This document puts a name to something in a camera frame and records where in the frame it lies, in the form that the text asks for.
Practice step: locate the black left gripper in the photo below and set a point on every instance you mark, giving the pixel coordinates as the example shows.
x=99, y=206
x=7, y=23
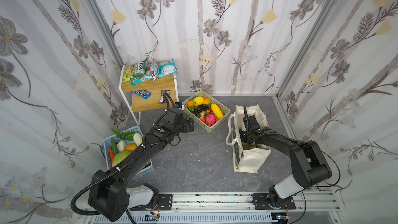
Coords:
x=186, y=123

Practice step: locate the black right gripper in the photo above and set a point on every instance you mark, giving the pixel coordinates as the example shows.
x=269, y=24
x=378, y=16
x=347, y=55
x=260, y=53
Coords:
x=249, y=126

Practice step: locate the cream canvas grocery bag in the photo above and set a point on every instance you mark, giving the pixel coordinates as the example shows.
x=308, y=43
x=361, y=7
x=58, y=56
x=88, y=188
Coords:
x=246, y=158

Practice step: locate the yellow corn cob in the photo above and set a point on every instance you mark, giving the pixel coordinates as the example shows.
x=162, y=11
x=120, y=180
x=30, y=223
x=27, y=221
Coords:
x=216, y=111

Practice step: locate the light blue vegetable basket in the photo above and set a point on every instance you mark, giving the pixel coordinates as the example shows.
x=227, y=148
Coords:
x=148, y=168

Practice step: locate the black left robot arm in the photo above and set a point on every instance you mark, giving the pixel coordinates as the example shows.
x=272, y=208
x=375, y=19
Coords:
x=107, y=195

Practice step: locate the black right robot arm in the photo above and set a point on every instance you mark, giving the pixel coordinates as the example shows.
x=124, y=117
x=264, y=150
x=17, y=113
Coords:
x=309, y=164

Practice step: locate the teal snack bag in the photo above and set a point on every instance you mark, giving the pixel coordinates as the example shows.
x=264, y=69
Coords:
x=167, y=68

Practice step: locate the red pink snack bag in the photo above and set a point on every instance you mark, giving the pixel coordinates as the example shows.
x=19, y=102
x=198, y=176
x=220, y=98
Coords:
x=151, y=73

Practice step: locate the green chips bag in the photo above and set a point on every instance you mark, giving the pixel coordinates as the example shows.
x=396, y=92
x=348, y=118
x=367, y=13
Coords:
x=135, y=71

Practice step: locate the yellow bell pepper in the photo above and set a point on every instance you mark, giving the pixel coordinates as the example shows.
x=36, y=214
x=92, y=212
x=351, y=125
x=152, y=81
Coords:
x=198, y=101

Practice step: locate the green plastic fruit basket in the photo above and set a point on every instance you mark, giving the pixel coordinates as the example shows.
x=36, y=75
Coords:
x=198, y=113

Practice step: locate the orange peach fruit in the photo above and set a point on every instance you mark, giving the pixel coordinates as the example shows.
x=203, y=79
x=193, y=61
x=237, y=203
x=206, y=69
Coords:
x=206, y=101

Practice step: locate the brown chocolate bar wrapper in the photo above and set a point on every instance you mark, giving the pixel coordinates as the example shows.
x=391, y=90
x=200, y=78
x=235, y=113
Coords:
x=164, y=98

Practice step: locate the white wooden two-tier shelf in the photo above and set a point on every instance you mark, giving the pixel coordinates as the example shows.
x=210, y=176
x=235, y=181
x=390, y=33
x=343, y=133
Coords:
x=137, y=104

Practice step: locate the white radish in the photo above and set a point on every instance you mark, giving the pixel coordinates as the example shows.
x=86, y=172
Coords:
x=137, y=138

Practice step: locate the blue candy packet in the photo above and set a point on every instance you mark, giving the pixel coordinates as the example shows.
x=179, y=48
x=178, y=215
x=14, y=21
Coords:
x=142, y=93

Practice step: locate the green leafy spinach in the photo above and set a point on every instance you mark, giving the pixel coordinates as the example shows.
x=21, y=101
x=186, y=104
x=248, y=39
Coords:
x=126, y=136

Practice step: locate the orange round fruit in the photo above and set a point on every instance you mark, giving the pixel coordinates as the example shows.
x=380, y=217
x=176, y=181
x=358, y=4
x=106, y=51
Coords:
x=130, y=147

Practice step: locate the white bok choy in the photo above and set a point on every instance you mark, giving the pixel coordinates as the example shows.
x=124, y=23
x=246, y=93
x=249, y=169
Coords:
x=121, y=145

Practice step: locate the green cucumber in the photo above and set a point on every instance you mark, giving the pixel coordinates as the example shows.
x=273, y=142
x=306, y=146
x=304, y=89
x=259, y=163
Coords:
x=114, y=146

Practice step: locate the green cabbage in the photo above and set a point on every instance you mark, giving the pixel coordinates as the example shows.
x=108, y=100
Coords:
x=120, y=157

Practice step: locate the red chili pepper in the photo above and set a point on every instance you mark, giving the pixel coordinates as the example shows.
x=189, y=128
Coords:
x=111, y=155

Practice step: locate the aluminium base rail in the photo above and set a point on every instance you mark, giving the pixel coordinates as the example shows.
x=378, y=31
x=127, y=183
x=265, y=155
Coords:
x=308, y=207

